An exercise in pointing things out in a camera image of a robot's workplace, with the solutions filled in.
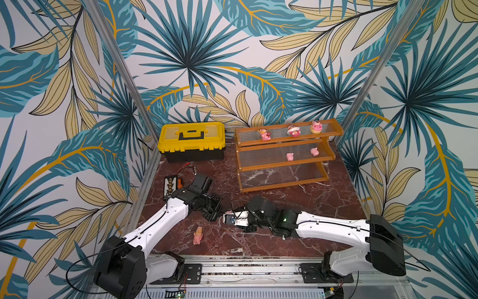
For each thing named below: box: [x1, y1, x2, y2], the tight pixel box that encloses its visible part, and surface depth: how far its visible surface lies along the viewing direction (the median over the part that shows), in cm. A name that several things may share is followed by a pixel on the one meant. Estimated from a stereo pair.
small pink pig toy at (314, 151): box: [309, 147, 320, 157], surface depth 95 cm
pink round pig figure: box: [309, 120, 324, 134], surface depth 85 cm
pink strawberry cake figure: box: [286, 124, 302, 138], surface depth 81 cm
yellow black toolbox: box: [157, 122, 226, 163], surface depth 100 cm
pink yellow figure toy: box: [257, 128, 272, 141], surface depth 80 cm
